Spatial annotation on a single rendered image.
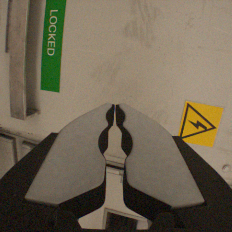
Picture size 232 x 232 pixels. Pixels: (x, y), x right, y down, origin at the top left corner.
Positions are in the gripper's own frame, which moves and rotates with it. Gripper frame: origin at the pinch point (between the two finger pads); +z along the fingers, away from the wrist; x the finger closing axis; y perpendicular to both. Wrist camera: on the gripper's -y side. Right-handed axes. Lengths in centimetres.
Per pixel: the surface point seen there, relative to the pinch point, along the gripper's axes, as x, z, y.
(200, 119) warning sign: 11.2, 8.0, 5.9
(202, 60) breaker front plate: 10.6, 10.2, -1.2
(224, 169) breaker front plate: 15.6, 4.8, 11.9
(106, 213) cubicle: -1, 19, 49
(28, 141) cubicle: -28, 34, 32
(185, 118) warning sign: 9.3, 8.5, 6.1
